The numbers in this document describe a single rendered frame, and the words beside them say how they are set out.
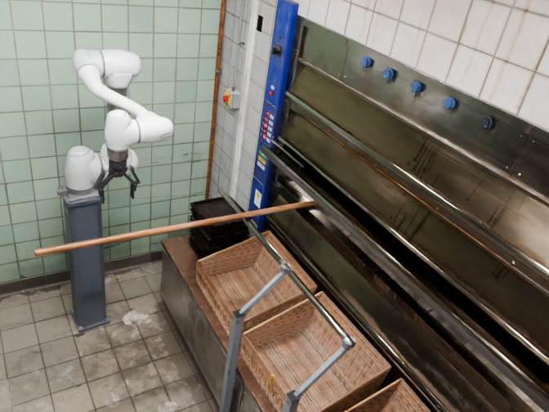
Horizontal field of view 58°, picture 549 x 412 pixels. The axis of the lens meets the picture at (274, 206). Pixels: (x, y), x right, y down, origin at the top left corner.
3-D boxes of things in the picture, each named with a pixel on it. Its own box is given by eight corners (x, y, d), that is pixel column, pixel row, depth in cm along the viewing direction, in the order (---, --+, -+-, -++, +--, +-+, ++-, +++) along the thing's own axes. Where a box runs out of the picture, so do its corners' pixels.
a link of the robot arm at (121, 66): (95, 169, 289) (131, 164, 300) (102, 185, 279) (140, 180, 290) (94, 43, 242) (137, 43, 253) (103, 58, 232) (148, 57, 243)
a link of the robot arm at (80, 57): (76, 61, 226) (106, 60, 233) (67, 42, 236) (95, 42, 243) (76, 86, 234) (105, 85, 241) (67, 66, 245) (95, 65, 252)
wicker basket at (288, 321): (313, 325, 277) (323, 288, 263) (379, 405, 238) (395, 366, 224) (237, 353, 253) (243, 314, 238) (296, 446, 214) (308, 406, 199)
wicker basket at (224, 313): (264, 263, 319) (270, 228, 304) (310, 323, 279) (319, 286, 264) (194, 279, 295) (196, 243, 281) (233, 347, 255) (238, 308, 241)
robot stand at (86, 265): (69, 312, 335) (57, 186, 283) (100, 303, 346) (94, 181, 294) (78, 333, 321) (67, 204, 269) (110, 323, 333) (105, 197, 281)
